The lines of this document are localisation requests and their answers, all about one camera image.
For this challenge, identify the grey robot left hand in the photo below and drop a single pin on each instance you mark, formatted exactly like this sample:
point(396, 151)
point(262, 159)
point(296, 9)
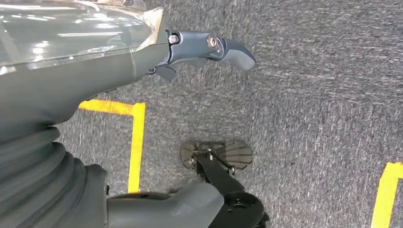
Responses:
point(63, 78)

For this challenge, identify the yellow floor tape square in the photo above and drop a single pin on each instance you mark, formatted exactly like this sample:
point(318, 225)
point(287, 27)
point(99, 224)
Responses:
point(385, 195)
point(137, 151)

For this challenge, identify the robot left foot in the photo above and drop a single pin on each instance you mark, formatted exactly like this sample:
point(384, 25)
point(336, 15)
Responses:
point(236, 154)

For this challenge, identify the black robot left leg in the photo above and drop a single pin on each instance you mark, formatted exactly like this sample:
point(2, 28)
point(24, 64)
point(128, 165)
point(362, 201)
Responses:
point(239, 207)

